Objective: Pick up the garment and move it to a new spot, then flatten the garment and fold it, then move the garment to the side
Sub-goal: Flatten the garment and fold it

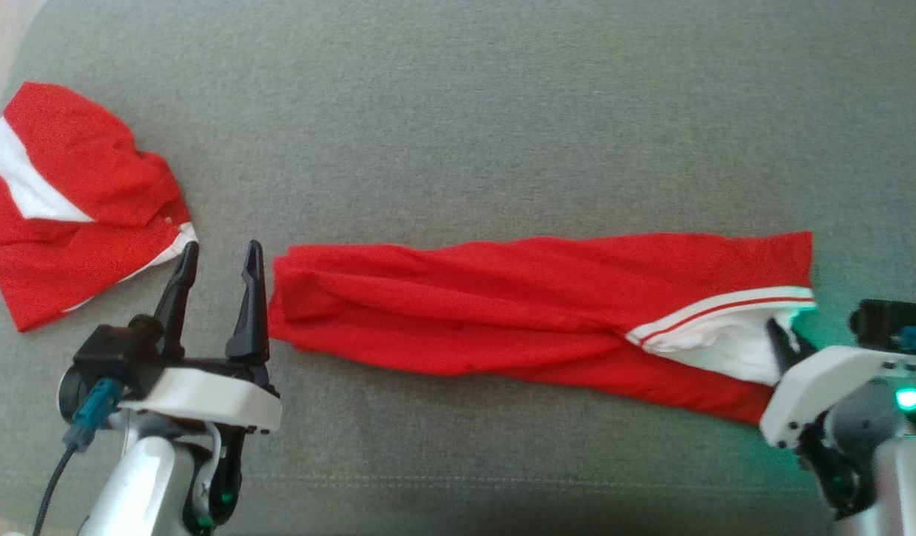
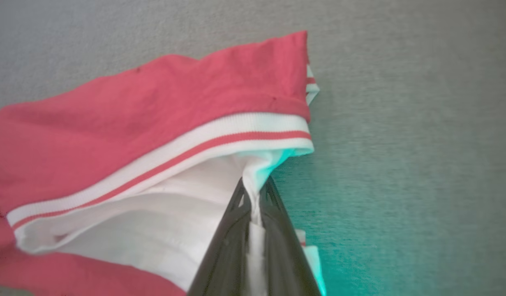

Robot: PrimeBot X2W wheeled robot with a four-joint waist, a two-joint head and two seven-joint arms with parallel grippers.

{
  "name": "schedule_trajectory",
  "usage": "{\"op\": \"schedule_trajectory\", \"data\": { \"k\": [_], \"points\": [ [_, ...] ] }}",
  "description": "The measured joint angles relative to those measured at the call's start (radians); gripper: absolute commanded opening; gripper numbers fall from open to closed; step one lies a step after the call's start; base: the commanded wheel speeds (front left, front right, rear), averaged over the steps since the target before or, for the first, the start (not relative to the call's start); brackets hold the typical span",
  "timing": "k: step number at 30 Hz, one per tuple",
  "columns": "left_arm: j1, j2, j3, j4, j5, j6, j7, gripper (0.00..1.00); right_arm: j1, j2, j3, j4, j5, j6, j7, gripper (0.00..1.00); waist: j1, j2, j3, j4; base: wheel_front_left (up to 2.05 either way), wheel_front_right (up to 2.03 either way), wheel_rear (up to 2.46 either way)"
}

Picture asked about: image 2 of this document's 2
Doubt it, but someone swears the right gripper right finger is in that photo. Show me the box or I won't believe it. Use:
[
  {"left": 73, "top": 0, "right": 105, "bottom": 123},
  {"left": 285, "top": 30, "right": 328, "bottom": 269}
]
[{"left": 259, "top": 176, "right": 323, "bottom": 296}]

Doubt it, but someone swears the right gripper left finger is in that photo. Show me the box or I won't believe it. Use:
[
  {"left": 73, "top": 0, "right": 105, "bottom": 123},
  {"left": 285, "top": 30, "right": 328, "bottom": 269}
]
[{"left": 187, "top": 177, "right": 252, "bottom": 296}]

